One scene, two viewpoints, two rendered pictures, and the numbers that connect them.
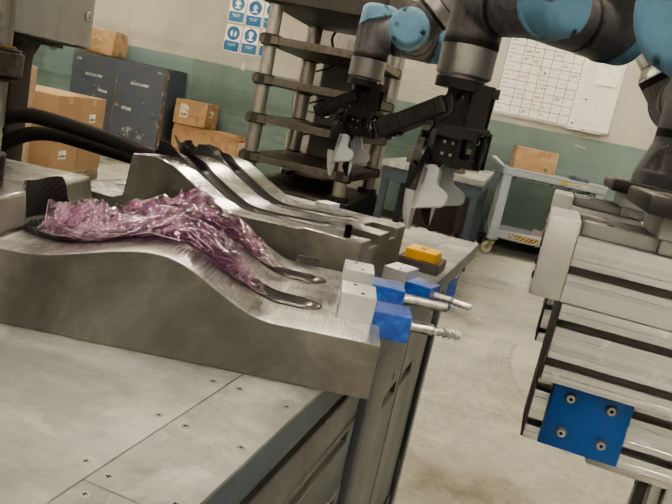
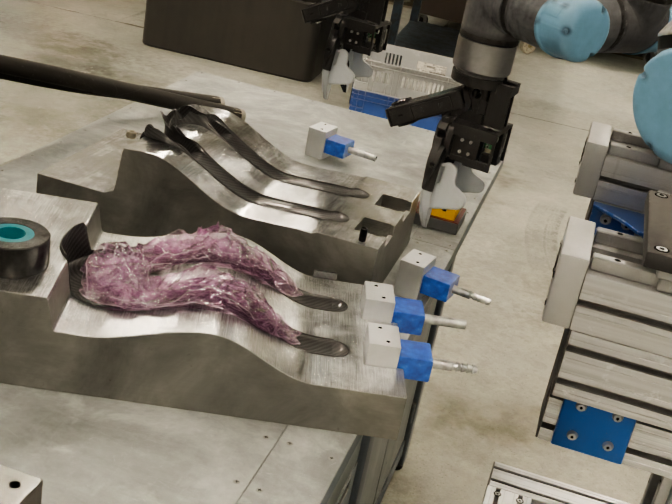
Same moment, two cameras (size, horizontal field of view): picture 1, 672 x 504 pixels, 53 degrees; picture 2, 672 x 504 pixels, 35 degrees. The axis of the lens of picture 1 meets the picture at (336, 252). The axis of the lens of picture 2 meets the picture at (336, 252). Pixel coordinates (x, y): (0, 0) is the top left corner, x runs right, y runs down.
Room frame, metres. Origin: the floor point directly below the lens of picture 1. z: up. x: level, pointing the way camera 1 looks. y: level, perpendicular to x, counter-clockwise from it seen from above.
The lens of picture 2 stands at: (-0.36, 0.12, 1.43)
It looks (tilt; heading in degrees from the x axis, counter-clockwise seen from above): 24 degrees down; 355
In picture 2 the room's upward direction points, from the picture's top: 11 degrees clockwise
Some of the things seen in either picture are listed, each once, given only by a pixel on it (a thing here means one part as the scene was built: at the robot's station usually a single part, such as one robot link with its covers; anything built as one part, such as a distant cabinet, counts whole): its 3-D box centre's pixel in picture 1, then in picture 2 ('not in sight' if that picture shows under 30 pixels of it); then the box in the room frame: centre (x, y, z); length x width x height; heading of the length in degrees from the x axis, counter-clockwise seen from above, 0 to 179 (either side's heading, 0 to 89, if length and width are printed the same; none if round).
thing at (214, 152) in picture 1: (249, 181); (247, 160); (1.07, 0.16, 0.92); 0.35 x 0.16 x 0.09; 73
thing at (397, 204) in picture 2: (377, 237); (391, 214); (1.07, -0.06, 0.87); 0.05 x 0.05 x 0.04; 73
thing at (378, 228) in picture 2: (358, 245); (372, 239); (0.96, -0.03, 0.87); 0.05 x 0.05 x 0.04; 73
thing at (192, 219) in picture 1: (166, 222); (195, 271); (0.73, 0.19, 0.90); 0.26 x 0.18 x 0.08; 90
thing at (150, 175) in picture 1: (238, 208); (235, 186); (1.09, 0.17, 0.87); 0.50 x 0.26 x 0.14; 73
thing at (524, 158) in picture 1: (532, 163); not in sight; (6.80, -1.72, 0.94); 0.41 x 0.33 x 0.29; 85
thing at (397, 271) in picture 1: (427, 293); (446, 286); (0.95, -0.14, 0.83); 0.13 x 0.05 x 0.05; 64
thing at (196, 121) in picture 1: (208, 141); not in sight; (7.74, 1.68, 0.42); 0.86 x 0.33 x 0.83; 77
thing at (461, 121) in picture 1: (456, 125); (474, 118); (0.95, -0.13, 1.07); 0.09 x 0.08 x 0.12; 64
